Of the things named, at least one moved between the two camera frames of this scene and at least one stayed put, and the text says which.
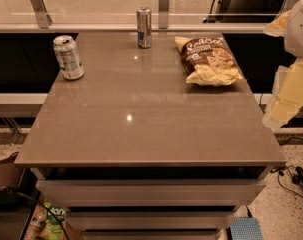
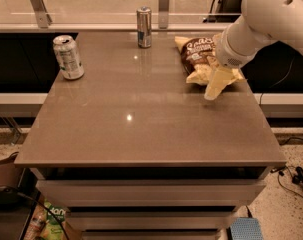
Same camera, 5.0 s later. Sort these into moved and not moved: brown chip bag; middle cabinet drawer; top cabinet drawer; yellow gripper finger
Moved: yellow gripper finger
Not moved: top cabinet drawer; brown chip bag; middle cabinet drawer
